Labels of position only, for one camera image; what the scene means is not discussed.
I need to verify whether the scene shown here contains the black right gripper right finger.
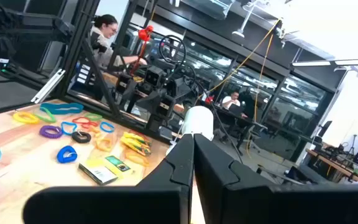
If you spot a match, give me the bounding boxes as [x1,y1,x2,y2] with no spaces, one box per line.
[193,133,358,224]

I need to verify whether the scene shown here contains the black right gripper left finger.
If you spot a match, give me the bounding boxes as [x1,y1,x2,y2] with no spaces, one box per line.
[22,133,195,224]

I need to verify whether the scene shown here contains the orange rubber band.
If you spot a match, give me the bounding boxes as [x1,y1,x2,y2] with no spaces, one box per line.
[124,150,151,168]
[92,133,114,153]

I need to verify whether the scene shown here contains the yellow green packet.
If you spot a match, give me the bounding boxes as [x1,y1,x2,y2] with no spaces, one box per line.
[78,154,134,187]

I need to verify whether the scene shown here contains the small green rubber band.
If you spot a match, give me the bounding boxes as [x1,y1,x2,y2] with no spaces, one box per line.
[83,112,103,122]

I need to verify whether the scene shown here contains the light blue rubber band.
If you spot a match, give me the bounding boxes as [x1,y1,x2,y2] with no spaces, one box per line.
[60,121,78,136]

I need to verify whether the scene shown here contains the purple coil keychain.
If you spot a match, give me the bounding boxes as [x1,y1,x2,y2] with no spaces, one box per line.
[39,124,63,139]

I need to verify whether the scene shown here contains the white desk lamp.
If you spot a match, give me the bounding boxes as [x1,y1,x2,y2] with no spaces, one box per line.
[165,105,214,156]

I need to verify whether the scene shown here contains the red desk lamp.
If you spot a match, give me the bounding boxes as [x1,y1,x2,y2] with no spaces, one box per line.
[130,24,155,76]

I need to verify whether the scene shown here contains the black office desk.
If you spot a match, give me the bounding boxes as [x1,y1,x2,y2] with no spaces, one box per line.
[209,104,269,153]

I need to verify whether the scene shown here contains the person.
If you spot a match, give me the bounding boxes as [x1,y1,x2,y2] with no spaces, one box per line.
[221,90,249,119]
[88,14,149,71]

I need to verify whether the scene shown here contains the grey laptop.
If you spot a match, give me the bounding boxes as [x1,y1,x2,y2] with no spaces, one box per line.
[228,103,246,116]

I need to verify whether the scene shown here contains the ceiling light strip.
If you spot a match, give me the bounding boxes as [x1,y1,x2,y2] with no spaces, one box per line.
[291,58,358,67]

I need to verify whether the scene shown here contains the black coil keychain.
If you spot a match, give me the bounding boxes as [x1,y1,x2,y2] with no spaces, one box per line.
[71,130,92,144]

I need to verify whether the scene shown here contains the yellow hanging cable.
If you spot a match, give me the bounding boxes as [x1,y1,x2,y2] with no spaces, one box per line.
[196,17,283,158]

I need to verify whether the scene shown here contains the black aluminium frame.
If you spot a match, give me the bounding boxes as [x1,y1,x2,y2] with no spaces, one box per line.
[29,0,180,144]

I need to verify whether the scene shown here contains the blue coil keychain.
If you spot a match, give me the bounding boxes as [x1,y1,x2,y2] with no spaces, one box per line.
[56,145,78,164]

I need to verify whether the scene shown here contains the white metal bracket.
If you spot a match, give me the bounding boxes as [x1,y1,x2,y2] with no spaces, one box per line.
[30,68,66,105]

